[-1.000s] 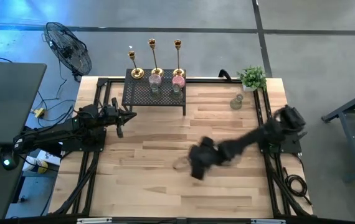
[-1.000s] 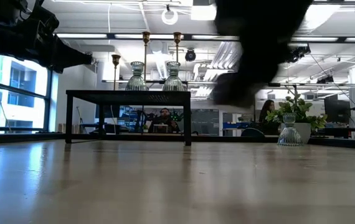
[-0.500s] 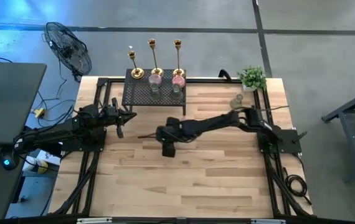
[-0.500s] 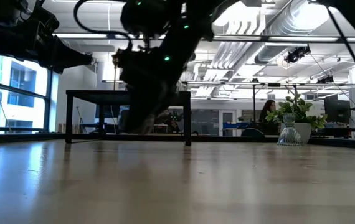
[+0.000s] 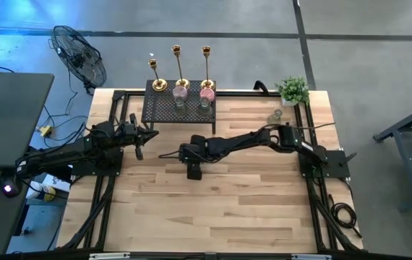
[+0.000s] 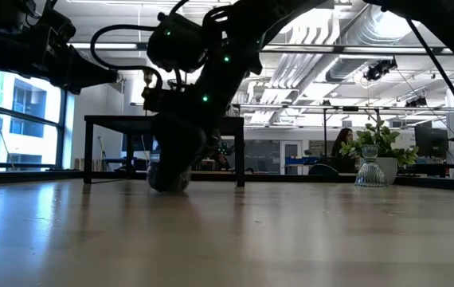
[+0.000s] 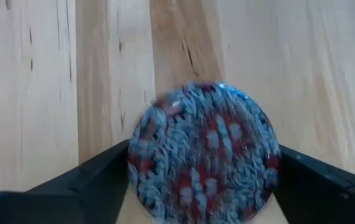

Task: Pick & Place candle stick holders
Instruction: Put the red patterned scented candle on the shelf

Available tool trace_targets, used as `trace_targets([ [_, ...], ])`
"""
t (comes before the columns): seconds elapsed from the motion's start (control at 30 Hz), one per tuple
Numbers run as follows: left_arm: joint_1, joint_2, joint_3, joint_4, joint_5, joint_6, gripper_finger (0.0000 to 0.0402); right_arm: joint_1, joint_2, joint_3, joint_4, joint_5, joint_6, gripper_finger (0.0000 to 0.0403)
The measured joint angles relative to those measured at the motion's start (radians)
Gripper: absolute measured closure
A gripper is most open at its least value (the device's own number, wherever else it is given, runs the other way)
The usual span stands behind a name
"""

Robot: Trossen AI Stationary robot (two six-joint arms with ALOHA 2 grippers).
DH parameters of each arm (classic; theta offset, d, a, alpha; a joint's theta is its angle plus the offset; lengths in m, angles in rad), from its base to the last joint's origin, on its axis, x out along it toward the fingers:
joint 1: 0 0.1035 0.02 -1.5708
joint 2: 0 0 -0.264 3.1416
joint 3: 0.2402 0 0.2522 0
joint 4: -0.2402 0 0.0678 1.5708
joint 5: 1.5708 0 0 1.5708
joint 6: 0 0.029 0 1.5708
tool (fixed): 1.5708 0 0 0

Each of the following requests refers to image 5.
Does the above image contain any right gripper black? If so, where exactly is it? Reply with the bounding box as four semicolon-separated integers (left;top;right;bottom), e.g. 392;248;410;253
158;135;209;163

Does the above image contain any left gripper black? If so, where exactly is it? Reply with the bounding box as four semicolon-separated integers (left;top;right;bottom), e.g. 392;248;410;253
119;113;160;161

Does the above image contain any ribbed clear glass candle holder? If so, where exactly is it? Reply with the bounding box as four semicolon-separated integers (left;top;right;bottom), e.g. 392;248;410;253
174;96;187;117
198;96;213;116
266;108;283;126

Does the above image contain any short brass candlestick holder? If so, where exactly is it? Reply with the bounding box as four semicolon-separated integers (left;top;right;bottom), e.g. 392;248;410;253
147;58;168;92

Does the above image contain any medium brass candlestick holder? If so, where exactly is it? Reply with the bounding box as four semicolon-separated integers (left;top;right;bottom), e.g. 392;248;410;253
171;44;192;90

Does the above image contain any tall brass candlestick holder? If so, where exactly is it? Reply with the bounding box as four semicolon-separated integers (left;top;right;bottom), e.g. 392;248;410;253
200;45;216;90

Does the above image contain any black perforated metal shelf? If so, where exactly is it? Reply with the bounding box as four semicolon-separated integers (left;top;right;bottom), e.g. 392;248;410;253
140;79;217;135

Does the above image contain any white box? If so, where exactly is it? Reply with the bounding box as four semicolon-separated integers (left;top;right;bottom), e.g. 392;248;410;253
43;173;72;192

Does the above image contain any black floor fan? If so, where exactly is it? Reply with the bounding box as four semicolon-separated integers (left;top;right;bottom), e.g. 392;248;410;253
49;25;108;95

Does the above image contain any white tape strip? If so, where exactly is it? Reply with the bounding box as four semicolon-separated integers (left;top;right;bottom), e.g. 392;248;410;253
89;252;131;260
291;253;332;260

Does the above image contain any white and yellow bottle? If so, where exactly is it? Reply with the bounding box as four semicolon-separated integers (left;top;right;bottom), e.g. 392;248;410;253
25;180;57;202

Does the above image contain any green plant in white pot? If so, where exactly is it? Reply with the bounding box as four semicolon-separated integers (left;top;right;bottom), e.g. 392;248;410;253
275;75;311;108

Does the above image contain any grey desk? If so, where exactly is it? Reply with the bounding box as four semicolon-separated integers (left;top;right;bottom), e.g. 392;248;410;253
0;71;55;257

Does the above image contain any black computer mouse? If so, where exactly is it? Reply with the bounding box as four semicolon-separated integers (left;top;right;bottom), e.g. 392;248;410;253
1;179;20;199

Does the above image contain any black side table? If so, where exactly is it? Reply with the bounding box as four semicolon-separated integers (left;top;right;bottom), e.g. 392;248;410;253
373;99;412;212

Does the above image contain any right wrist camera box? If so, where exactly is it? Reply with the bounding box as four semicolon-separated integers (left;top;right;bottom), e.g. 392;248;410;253
186;162;203;181

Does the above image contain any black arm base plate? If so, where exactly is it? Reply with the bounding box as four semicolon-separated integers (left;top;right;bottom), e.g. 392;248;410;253
299;149;358;179
71;147;124;178

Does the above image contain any black floor cable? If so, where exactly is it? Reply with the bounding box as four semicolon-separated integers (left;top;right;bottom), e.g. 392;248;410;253
41;70;88;145

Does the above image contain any black aluminium table frame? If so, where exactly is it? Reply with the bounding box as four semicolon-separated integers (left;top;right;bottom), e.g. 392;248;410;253
56;88;365;254

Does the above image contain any black curved bracket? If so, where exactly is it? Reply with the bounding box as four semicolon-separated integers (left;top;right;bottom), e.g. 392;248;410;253
252;79;270;95

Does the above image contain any coiled black cable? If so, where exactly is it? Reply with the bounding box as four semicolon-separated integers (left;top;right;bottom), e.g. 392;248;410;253
328;193;363;239

